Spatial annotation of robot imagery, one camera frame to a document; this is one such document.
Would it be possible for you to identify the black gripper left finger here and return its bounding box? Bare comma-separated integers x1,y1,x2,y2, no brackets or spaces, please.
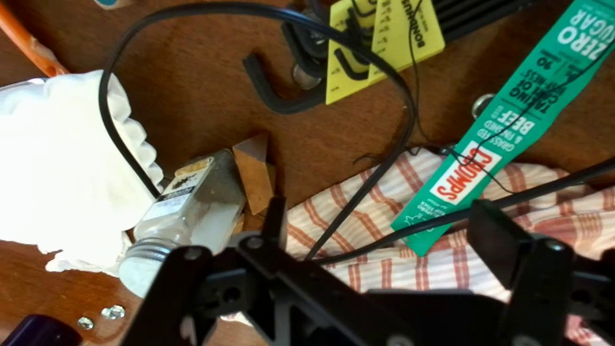
122,197,304,346

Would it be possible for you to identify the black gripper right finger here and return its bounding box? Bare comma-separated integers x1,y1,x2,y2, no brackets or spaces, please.
468,197,615,346

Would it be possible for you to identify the black power cable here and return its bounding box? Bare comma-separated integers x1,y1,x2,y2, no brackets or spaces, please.
99,0,615,265

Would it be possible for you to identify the small brown block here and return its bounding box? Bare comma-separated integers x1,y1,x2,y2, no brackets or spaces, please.
231,132,279,216

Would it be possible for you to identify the red striped cloth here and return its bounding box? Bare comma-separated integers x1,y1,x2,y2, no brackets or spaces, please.
285,145,615,346

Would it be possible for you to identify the dark blue mug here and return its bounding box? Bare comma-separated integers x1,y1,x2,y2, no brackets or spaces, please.
0,313,87,346

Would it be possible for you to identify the green Chomps snack stick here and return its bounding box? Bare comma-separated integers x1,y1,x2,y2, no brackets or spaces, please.
391,0,615,259

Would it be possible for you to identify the metal washer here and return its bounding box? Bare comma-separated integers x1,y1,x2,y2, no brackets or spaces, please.
472,92,499,120

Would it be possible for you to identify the yellow hex key set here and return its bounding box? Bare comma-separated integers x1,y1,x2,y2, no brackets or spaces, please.
241,0,535,117

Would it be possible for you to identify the orange stick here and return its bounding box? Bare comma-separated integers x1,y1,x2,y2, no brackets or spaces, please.
0,1,70,78

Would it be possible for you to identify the small teal disc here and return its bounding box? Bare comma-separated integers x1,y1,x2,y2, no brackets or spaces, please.
95,0,137,11

